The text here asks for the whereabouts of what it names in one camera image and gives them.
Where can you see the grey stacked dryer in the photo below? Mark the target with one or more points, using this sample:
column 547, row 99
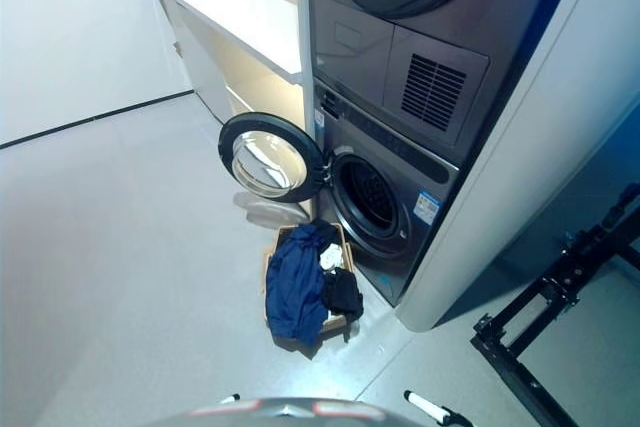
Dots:
column 400, row 37

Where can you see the round washing machine door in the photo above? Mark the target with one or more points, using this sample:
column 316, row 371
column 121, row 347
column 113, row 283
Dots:
column 272, row 157

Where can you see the white counter cabinet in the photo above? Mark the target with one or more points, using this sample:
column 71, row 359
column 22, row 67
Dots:
column 230, row 32

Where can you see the wooden laundry basket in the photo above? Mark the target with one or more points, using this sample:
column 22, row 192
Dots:
column 345, row 252

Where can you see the white garment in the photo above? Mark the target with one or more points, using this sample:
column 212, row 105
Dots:
column 331, row 258

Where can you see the silver robot torso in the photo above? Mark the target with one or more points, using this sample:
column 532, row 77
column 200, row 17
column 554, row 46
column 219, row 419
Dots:
column 280, row 412

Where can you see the grey front-load washing machine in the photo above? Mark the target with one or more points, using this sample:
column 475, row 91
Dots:
column 430, row 197

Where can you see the blue garment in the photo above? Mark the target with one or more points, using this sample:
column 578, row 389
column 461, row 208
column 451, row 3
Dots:
column 295, row 287

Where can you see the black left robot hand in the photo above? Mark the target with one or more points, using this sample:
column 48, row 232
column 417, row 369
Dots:
column 231, row 386

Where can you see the white appliance enclosure panel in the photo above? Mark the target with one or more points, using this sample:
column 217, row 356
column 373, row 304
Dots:
column 505, row 187

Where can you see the black garment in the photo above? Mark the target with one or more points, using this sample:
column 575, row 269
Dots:
column 344, row 292

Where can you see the black metal frame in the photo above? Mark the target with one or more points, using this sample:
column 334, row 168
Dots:
column 555, row 297

